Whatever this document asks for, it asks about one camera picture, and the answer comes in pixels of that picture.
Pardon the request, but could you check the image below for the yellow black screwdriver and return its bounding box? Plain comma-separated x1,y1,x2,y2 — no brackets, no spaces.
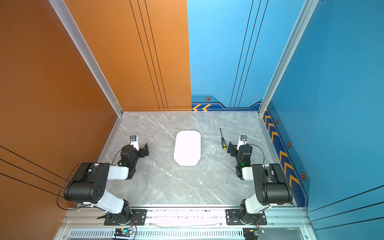
220,128,227,150

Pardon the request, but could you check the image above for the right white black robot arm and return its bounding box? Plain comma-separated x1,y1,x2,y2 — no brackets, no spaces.
227,142,294,225

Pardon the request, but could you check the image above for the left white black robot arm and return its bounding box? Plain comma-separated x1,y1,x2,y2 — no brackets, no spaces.
64,141,149,226

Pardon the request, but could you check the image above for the white plastic bin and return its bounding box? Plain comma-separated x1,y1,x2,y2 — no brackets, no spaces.
174,130,201,167

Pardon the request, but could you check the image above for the left green circuit board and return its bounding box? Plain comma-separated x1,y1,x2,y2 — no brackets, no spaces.
113,228,135,240

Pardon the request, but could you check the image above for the green circuit board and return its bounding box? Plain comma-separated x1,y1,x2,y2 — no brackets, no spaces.
243,228,265,240
113,228,135,240

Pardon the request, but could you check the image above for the right green circuit board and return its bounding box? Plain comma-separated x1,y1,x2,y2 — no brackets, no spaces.
243,228,265,240

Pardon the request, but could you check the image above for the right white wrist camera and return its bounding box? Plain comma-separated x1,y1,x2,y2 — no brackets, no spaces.
237,135,247,150

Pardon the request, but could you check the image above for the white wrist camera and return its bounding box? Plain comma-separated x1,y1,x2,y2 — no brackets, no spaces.
130,135,140,151
237,135,247,150

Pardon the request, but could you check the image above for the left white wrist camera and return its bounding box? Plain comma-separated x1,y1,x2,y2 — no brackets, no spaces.
130,135,140,151

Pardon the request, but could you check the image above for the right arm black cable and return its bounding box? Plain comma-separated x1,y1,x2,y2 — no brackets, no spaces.
248,143,266,165

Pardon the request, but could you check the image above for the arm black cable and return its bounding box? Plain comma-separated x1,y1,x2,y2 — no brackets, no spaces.
248,143,266,165
56,161,91,211

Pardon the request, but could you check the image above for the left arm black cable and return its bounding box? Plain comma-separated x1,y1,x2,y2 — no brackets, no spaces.
56,161,91,211

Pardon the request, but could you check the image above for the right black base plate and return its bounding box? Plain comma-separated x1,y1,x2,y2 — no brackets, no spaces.
225,209,268,226

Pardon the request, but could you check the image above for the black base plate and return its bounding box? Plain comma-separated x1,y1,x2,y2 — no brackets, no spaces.
225,209,268,226
104,209,148,227

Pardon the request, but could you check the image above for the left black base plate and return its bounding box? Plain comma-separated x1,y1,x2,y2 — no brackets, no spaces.
104,209,148,227

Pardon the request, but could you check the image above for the aluminium front rail frame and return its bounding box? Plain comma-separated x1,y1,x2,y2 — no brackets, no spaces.
55,205,317,240

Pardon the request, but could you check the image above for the left aluminium corner post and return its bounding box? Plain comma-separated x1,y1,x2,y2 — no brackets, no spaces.
49,0,124,117

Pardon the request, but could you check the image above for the aluminium corner post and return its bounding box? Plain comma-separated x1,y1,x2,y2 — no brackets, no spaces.
258,0,319,117
49,0,124,117

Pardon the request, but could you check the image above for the right aluminium corner post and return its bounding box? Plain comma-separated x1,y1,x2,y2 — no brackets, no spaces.
258,0,319,117

